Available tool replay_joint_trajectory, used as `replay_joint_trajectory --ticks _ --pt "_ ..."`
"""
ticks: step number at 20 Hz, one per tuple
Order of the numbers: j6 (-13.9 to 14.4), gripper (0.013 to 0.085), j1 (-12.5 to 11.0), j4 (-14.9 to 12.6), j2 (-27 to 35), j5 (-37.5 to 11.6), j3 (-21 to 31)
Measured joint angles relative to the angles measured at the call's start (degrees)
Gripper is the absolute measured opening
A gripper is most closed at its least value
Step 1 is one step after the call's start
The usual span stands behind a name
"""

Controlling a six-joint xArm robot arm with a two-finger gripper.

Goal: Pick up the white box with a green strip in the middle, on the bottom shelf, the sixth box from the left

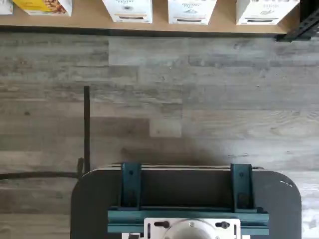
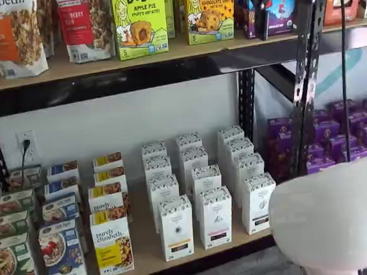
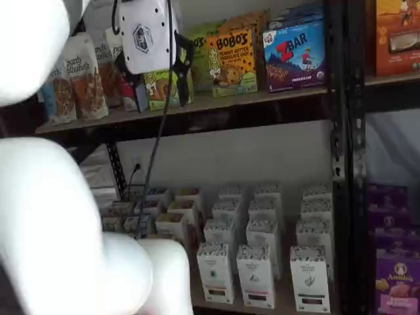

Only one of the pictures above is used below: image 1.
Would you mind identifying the white box green strip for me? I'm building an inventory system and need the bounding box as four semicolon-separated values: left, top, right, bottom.
235;0;301;26

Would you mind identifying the white box pink strip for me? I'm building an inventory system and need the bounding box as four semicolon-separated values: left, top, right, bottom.
167;0;217;25

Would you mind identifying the white box yellow strip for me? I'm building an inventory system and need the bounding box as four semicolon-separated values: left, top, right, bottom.
102;0;154;24

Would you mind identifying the wooden shelf board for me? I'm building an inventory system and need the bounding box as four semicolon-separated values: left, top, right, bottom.
0;0;301;34

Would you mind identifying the purely elizabeth yellow box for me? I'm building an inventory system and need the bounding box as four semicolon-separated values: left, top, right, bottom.
12;0;73;17

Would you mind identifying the blue rice pilaf box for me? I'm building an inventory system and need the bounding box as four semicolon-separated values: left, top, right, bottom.
0;0;13;15

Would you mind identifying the thin black rod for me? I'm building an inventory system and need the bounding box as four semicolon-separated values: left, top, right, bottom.
83;85;91;173

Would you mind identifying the white mounting plate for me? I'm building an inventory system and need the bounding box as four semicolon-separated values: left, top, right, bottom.
121;217;242;239

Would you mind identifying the teal metal mounting frame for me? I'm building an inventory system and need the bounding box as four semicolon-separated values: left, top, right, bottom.
107;162;270;236

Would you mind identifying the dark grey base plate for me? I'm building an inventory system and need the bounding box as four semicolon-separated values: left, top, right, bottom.
70;167;303;239

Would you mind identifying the black floor cable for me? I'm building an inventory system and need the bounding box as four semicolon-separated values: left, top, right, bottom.
0;157;85;180

